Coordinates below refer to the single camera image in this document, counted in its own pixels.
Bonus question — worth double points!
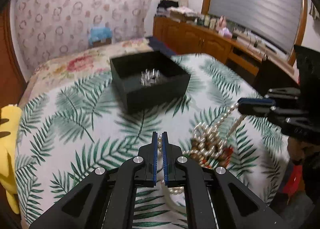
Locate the white pearl necklace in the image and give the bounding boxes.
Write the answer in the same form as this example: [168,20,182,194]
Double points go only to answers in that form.
[157,102,249,214]

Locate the silver floral hair comb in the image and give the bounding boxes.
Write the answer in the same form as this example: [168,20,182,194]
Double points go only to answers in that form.
[140,69,161,86]

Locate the black square jewelry box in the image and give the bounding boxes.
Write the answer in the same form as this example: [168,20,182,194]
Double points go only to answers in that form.
[110,51,191,114]

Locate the wooden sideboard cabinet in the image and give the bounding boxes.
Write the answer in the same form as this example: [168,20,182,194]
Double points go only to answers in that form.
[152,16,301,87]

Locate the pink bottle on cabinet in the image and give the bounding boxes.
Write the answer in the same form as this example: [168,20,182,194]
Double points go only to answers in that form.
[216,16,232,39]

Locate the green palm leaf blanket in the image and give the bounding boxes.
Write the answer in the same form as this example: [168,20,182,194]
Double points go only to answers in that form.
[15,54,289,228]

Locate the grey window roller blind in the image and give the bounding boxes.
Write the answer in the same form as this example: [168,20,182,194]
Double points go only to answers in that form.
[209,0,302,53]

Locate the dark blue bed sheet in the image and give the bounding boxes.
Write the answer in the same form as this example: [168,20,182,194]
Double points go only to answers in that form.
[146,36,177,57]

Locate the stack of papers and clothes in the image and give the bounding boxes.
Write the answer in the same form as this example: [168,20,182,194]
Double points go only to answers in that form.
[156,0,199,22]

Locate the yellow plush toy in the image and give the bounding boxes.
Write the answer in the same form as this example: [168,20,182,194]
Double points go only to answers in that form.
[1,105,22,214]

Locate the floral bed cover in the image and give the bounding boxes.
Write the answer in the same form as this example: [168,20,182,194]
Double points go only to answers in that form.
[18,38,153,108]

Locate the brown louvered wardrobe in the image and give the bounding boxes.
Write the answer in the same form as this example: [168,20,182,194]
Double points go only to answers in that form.
[0,3,26,107]

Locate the blue plush on box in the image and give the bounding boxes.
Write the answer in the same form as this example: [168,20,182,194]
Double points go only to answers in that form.
[88,27,113,48]

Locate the pink patterned lace curtain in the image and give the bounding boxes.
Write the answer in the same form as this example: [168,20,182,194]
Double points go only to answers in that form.
[14,0,151,71]

